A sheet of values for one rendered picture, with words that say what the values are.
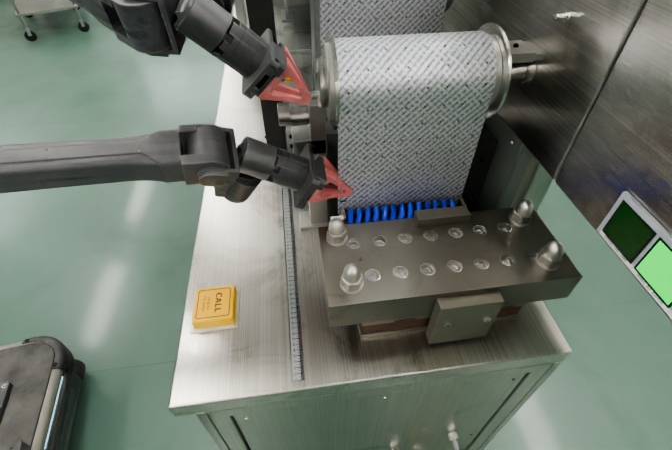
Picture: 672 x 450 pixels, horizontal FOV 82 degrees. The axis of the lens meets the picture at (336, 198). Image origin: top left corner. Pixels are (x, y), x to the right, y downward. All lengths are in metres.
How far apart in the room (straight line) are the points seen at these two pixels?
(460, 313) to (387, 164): 0.26
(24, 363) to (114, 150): 1.25
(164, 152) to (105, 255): 1.71
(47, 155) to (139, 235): 1.70
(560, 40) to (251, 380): 0.69
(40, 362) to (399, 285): 1.36
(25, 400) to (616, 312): 2.26
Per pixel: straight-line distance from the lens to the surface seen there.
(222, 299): 0.75
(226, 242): 0.86
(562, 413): 1.81
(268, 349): 0.71
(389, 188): 0.70
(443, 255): 0.67
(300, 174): 0.62
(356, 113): 0.59
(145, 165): 0.58
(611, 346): 2.05
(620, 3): 0.61
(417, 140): 0.65
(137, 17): 0.56
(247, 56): 0.56
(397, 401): 0.81
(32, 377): 1.71
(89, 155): 0.60
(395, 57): 0.60
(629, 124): 0.58
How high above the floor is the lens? 1.54
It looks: 43 degrees down
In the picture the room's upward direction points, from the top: straight up
